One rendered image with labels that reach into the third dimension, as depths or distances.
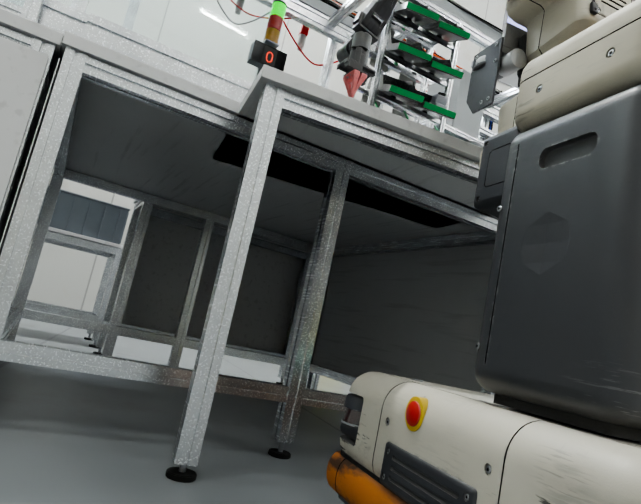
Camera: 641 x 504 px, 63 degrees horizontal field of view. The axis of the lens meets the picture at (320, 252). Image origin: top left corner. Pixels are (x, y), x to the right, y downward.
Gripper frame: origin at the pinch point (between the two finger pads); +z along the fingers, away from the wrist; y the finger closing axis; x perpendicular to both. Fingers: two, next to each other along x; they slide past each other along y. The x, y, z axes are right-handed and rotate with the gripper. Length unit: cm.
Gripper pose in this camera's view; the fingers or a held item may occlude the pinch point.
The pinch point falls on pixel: (351, 96)
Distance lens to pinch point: 160.2
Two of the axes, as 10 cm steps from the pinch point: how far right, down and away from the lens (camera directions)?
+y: -8.6, -2.6, -4.5
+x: 4.8, -0.8, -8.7
